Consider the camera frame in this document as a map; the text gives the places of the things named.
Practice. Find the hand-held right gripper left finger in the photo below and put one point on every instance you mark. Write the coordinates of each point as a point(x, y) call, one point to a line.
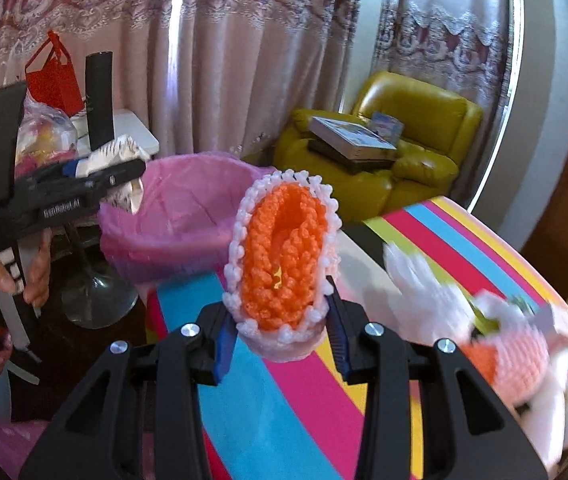
point(224, 355)

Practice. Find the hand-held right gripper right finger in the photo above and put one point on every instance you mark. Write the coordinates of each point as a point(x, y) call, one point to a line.
point(340, 347)

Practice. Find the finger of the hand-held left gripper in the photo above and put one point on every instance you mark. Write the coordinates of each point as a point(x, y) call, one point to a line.
point(119, 175)
point(49, 172)

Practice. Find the white wrapper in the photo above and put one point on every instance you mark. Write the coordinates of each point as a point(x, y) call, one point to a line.
point(111, 152)

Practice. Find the pink fluffy round stool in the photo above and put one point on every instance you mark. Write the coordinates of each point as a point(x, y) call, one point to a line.
point(174, 220)

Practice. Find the white foam piece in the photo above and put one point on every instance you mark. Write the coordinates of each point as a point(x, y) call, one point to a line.
point(553, 410)
point(421, 285)

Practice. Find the orange crocheted slipper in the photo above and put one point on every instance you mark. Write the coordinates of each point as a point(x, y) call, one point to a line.
point(279, 240)
point(508, 355)

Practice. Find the person's left hand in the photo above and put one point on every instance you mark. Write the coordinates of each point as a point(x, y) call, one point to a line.
point(38, 270)

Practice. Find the clear plastic bag of items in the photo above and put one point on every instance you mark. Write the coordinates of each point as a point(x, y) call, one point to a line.
point(44, 132)

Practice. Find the white side table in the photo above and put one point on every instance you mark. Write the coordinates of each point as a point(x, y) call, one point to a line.
point(134, 127)

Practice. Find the black cylinder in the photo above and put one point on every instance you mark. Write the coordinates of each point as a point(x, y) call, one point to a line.
point(100, 102)

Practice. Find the red paper bag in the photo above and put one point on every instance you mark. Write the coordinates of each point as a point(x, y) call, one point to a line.
point(54, 77)

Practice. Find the glass stand base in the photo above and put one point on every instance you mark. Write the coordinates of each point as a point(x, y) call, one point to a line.
point(96, 295)

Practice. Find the wide pink lace curtain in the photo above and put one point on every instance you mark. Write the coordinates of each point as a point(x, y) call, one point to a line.
point(189, 35)

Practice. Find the dark flat book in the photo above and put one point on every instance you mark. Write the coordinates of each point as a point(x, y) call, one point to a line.
point(334, 152)

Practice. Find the yellow leather armchair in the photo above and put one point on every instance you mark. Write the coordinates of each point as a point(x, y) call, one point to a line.
point(413, 160)

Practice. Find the flat box on armchair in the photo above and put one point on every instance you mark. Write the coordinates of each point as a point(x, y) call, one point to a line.
point(351, 135)

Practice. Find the narrow pink lace curtain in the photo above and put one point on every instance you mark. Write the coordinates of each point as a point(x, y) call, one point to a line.
point(443, 35)

